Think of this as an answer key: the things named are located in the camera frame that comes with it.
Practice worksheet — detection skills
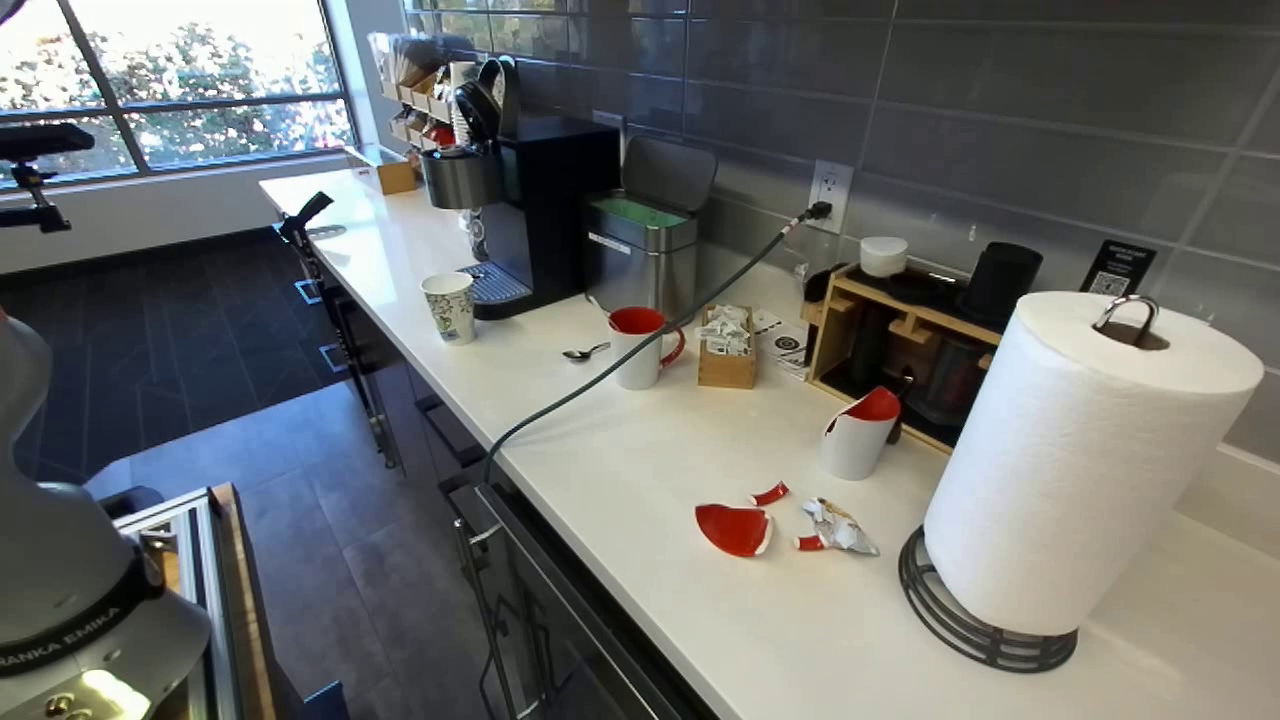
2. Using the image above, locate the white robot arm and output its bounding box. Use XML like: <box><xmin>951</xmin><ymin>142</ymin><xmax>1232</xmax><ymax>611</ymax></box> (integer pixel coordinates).
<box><xmin>0</xmin><ymin>317</ymin><xmax>207</xmax><ymax>720</ymax></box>

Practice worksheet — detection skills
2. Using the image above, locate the red and white mug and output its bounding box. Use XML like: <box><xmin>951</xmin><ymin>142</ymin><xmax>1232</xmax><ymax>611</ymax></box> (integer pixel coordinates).
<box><xmin>607</xmin><ymin>308</ymin><xmax>683</xmax><ymax>387</ymax></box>

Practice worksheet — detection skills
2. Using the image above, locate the metal spoon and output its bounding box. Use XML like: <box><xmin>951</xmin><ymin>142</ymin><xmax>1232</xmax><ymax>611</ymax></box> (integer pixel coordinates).
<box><xmin>559</xmin><ymin>339</ymin><xmax>607</xmax><ymax>364</ymax></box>

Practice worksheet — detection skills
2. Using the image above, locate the small box of packets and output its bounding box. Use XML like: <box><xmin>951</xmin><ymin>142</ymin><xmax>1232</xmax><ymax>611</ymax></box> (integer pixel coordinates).
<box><xmin>695</xmin><ymin>305</ymin><xmax>762</xmax><ymax>387</ymax></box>

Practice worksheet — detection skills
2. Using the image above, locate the stainless steel container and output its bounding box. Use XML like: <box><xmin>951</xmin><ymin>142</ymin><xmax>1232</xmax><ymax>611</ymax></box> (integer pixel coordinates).
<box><xmin>584</xmin><ymin>194</ymin><xmax>700</xmax><ymax>317</ymax></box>

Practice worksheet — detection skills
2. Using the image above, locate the black Keurig coffee machine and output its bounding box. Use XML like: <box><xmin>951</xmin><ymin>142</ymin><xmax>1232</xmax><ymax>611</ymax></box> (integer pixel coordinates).
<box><xmin>421</xmin><ymin>116</ymin><xmax>621</xmax><ymax>318</ymax></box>

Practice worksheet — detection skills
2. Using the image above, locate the small red shard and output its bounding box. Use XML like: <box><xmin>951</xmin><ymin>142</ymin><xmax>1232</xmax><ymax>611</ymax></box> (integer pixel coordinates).
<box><xmin>751</xmin><ymin>479</ymin><xmax>791</xmax><ymax>507</ymax></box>

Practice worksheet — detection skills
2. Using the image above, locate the large red mug shard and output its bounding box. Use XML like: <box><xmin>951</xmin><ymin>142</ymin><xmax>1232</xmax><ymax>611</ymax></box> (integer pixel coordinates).
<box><xmin>695</xmin><ymin>502</ymin><xmax>771</xmax><ymax>558</ymax></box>

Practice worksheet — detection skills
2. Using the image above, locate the patterned paper cup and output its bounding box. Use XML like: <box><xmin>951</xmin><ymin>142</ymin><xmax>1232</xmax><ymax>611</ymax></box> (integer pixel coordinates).
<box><xmin>423</xmin><ymin>271</ymin><xmax>477</xmax><ymax>345</ymax></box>

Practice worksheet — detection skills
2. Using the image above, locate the broken white red mug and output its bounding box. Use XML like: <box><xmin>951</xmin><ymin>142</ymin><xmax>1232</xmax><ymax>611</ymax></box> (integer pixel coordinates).
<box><xmin>820</xmin><ymin>387</ymin><xmax>901</xmax><ymax>479</ymax></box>

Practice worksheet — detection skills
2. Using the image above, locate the tiny red shard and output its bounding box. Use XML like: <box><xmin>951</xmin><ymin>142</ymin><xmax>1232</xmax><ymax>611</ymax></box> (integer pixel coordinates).
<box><xmin>796</xmin><ymin>536</ymin><xmax>827</xmax><ymax>551</ymax></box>

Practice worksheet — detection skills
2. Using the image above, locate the white mug shard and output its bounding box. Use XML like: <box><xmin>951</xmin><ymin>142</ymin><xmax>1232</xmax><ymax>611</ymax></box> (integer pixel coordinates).
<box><xmin>805</xmin><ymin>497</ymin><xmax>877</xmax><ymax>557</ymax></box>

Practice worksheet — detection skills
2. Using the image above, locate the small white cup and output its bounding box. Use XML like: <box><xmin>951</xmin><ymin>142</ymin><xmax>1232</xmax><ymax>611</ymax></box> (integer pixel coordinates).
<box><xmin>862</xmin><ymin>234</ymin><xmax>910</xmax><ymax>279</ymax></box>

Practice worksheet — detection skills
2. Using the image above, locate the wooden organizer box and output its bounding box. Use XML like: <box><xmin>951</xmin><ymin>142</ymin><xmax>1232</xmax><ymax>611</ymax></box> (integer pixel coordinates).
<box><xmin>808</xmin><ymin>267</ymin><xmax>1001</xmax><ymax>451</ymax></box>

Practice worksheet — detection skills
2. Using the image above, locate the white paper towel roll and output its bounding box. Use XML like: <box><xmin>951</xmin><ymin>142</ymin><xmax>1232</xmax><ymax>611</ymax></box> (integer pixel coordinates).
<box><xmin>926</xmin><ymin>293</ymin><xmax>1264</xmax><ymax>634</ymax></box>

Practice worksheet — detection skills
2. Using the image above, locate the black paper towel holder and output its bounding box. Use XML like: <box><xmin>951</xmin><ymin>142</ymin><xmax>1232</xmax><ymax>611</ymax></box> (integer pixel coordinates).
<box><xmin>897</xmin><ymin>533</ymin><xmax>1077</xmax><ymax>674</ymax></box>

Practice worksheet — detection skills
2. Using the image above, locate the robot mounting cart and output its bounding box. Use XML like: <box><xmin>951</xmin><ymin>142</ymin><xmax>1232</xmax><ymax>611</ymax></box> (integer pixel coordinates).
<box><xmin>117</xmin><ymin>482</ymin><xmax>290</xmax><ymax>720</ymax></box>

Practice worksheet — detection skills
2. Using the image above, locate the small black sign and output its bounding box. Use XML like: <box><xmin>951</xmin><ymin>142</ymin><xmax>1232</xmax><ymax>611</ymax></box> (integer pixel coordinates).
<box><xmin>1083</xmin><ymin>239</ymin><xmax>1155</xmax><ymax>294</ymax></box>

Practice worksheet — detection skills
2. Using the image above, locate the black tripod stand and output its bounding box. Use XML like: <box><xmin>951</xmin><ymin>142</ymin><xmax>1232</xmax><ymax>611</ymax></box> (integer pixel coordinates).
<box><xmin>0</xmin><ymin>125</ymin><xmax>92</xmax><ymax>231</ymax></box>

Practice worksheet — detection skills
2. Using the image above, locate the black power cable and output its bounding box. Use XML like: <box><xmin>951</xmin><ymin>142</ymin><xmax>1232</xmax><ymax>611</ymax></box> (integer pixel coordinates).
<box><xmin>438</xmin><ymin>201</ymin><xmax>836</xmax><ymax>497</ymax></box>

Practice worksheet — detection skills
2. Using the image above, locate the white wall outlet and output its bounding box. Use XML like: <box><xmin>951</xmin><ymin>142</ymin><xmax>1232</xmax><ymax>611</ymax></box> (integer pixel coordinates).
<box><xmin>808</xmin><ymin>158</ymin><xmax>854</xmax><ymax>231</ymax></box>

